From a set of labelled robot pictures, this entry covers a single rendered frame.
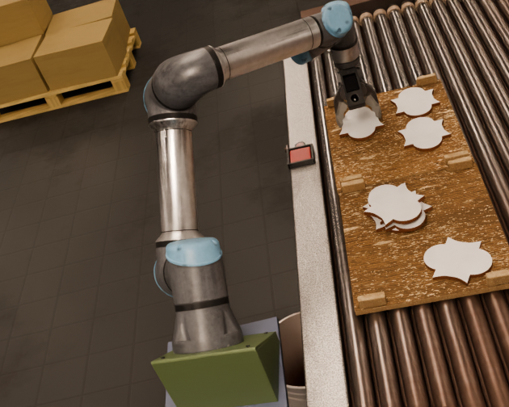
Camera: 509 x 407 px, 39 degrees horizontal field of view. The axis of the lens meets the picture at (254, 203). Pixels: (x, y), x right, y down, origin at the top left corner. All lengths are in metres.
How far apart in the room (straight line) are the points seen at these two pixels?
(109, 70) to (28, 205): 1.10
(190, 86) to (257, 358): 0.60
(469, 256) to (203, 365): 0.61
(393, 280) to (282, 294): 1.38
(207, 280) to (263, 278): 1.56
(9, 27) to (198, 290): 3.84
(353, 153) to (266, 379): 0.74
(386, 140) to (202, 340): 0.82
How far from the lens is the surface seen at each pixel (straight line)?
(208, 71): 1.57
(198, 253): 1.48
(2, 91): 4.99
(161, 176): 1.66
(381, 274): 1.62
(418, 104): 2.08
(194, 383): 1.50
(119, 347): 3.05
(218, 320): 1.48
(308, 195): 1.90
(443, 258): 1.61
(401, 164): 1.89
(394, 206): 1.70
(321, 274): 1.67
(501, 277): 1.55
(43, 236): 3.84
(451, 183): 1.81
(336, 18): 1.71
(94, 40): 4.66
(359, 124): 2.04
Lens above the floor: 2.10
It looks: 38 degrees down
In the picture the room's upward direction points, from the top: 20 degrees counter-clockwise
